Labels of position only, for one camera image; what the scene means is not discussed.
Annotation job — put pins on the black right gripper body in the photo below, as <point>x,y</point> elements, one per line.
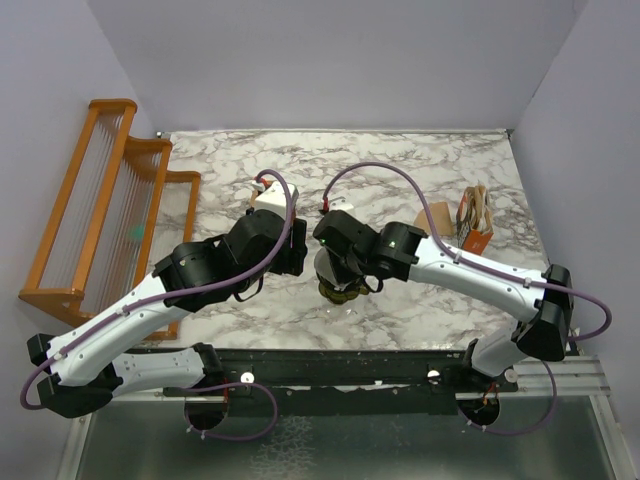
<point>346,268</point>

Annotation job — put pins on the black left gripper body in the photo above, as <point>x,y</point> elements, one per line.
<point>292,262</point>

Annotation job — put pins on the white paper coffee filter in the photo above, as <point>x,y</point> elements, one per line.
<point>330,271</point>

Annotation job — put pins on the dark green glass dripper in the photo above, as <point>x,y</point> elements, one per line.
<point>340,296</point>

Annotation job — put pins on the clear glass dripper cone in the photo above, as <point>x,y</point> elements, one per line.
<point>342,312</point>

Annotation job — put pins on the orange coffee filter box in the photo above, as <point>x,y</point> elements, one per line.
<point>474,220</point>

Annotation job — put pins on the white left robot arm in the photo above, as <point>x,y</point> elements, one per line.
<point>83,370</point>

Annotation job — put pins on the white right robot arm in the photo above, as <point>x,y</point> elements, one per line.
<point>537,301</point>

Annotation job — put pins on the brown filter on table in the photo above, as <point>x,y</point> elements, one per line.
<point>441,219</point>

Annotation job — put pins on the orange wooden rack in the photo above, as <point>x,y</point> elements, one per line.
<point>99,241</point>

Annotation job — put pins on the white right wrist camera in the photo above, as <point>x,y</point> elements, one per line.
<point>338,204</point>

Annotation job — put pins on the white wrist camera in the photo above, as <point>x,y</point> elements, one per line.
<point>270,196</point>
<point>338,204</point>

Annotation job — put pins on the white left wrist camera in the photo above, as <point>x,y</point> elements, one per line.
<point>270,196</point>

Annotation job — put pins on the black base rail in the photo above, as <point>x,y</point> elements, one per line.
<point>343,382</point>

